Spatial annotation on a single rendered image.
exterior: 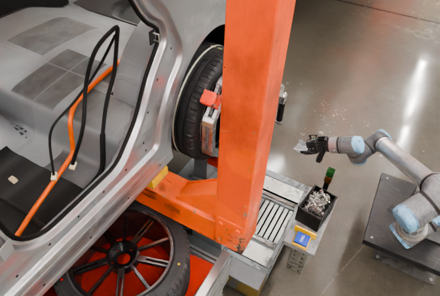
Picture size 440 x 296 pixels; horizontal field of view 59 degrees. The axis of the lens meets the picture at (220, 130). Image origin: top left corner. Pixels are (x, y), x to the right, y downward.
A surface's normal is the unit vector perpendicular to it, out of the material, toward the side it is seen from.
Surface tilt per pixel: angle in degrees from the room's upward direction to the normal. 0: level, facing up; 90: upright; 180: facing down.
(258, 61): 90
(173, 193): 0
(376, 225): 0
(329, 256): 0
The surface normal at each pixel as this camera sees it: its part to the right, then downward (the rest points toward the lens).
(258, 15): -0.48, 0.57
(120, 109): -0.01, -0.68
